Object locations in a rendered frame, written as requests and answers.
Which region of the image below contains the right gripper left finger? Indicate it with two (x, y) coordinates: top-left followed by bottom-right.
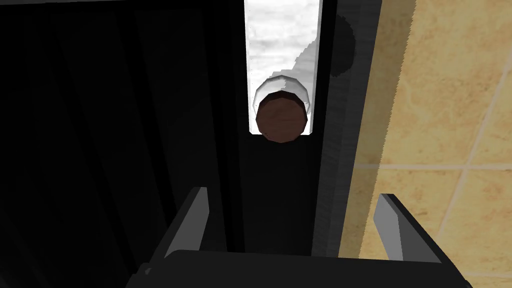
(159, 186), (210, 260)

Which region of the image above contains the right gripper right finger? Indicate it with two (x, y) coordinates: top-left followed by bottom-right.
(373, 193), (443, 264)

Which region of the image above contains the brown and white door knob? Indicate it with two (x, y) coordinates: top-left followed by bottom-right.
(253, 74), (312, 144)

